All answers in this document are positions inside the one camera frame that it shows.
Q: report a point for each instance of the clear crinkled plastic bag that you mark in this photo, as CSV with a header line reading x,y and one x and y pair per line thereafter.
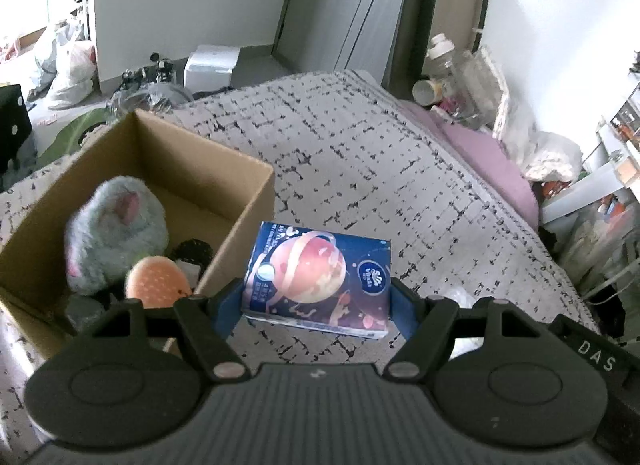
x,y
500,90

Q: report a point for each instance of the clear plastic bottle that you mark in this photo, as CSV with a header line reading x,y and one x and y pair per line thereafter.
x,y
445,62

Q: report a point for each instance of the orange burger plush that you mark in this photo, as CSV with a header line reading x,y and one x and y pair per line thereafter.
x,y
155,283

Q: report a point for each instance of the white desk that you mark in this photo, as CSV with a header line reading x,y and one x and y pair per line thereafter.
x,y
595,180

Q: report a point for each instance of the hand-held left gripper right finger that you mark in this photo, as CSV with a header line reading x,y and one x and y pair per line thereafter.
x,y
402,311

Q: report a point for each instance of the dark grey plastic bag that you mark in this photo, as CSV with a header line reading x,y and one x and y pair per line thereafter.
x,y
150,100

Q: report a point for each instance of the black fuzzy toy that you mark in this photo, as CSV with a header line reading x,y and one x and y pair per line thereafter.
x,y
192,251

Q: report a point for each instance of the white plastic bag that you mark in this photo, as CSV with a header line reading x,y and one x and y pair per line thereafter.
x,y
552,155

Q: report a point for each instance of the white square box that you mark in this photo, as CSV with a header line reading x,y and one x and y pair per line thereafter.
x,y
210,67

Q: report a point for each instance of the grey-blue plush toy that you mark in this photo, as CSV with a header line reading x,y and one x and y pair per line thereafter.
x,y
110,235

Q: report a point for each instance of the dark grey soft item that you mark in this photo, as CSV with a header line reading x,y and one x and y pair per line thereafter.
x,y
82,311

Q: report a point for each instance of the white shopping bags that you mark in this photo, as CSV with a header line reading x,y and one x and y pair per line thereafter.
x,y
67,65

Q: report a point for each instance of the pink pillow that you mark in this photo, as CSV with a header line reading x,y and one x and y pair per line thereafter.
x,y
485,160

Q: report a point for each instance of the blue tissue pack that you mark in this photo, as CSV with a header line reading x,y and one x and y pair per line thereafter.
x,y
310,275

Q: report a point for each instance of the black polka dot cloth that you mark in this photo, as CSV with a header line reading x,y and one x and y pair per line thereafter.
x,y
12,130

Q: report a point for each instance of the cardboard box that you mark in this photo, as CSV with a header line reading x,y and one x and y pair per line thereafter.
x,y
210,180

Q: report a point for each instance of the green cloth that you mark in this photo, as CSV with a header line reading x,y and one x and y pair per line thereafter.
x,y
70,132

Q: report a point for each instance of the crumpled white plastic wrap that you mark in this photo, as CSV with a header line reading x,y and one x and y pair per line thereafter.
x,y
462,297

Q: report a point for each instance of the small white cup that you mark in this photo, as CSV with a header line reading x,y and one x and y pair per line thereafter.
x,y
426,91

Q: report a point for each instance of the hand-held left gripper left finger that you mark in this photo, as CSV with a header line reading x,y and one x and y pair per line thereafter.
x,y
227,306

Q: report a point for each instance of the grey sliding door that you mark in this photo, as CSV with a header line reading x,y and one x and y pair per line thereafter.
x,y
345,10

